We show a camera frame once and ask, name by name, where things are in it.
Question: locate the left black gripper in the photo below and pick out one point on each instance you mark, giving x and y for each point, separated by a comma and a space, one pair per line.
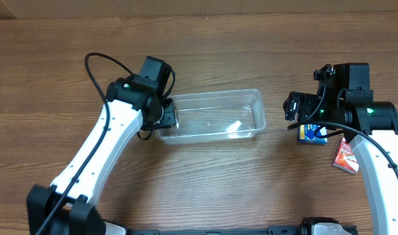
169, 117

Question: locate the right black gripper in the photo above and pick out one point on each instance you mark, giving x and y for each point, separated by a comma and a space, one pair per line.
292, 106

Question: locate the blue yellow lozenge box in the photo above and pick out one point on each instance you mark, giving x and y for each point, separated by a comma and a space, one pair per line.
310, 134

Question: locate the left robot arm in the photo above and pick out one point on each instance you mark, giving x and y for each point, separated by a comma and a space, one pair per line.
139, 102

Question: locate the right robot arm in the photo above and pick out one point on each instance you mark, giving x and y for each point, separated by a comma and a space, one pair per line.
344, 104

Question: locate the clear plastic container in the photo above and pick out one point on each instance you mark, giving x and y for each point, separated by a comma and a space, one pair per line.
214, 116

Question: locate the red white small box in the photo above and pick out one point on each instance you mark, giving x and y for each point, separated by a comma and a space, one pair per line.
344, 158

